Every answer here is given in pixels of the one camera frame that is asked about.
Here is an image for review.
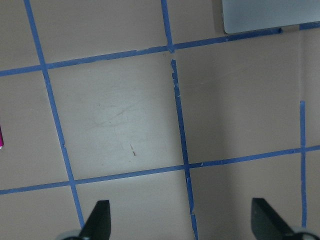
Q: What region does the pink marker pen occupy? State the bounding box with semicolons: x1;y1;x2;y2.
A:
0;127;4;149

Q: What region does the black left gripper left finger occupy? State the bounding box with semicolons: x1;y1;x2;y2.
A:
78;200;111;240

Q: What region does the silver laptop notebook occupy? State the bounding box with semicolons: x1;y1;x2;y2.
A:
222;0;320;34

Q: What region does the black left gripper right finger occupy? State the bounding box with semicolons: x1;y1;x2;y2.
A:
251;198;295;240

